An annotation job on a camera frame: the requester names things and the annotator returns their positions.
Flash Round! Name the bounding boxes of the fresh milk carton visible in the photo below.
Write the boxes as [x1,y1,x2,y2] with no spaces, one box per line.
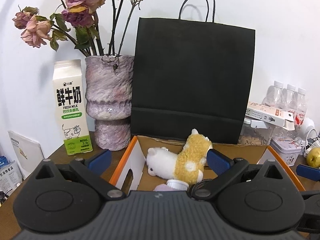
[53,60,93,155]

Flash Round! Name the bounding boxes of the water bottle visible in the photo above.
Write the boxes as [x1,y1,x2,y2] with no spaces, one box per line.
[295,88,307,126]
[262,81,284,109]
[283,84,297,113]

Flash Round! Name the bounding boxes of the white glove box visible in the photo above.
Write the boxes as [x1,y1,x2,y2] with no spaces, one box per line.
[246,101,295,131]

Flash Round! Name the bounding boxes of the water bottle left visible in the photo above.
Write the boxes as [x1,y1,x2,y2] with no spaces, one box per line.
[262,81,284,109]

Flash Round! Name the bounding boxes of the white cables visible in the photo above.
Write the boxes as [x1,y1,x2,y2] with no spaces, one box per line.
[301,128,320,158]

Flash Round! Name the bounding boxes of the dried pink roses bouquet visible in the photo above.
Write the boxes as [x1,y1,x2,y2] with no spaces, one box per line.
[13,0,143,57]

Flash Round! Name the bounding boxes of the purple textured vase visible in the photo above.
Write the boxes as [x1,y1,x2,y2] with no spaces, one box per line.
[85,55,135,151]

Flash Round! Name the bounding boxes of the white small device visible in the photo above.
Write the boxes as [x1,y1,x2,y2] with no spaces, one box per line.
[299,117,317,140]

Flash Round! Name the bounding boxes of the white booklet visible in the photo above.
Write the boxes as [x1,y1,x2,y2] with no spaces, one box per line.
[8,131,44,179]

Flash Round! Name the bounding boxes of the black paper bag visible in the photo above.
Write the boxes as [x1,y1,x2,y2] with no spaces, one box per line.
[130,0,256,145]

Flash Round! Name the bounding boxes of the white yellow plush toy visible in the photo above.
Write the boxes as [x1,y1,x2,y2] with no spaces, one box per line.
[146,129,213,185]

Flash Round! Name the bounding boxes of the clear plastic food container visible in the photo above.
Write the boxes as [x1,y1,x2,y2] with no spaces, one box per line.
[238,117,275,146]

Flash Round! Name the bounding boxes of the floral tin box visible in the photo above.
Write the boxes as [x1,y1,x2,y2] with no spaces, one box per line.
[270,137,302,167]

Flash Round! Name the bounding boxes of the white bottle cap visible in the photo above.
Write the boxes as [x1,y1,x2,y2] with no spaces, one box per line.
[166,179,189,191]

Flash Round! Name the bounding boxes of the orange cardboard box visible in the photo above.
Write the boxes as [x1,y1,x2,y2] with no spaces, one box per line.
[109,133,304,191]

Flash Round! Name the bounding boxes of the water bottle middle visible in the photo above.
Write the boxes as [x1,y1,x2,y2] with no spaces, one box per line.
[283,84,297,113]

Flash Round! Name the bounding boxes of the water bottle right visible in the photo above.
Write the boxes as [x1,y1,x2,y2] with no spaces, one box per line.
[295,88,307,126]

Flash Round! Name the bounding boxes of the purple cloth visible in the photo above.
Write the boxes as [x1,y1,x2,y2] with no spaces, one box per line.
[154,184,174,192]

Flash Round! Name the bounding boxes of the yellow green pear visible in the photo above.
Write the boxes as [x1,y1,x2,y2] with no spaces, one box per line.
[306,147,320,168]

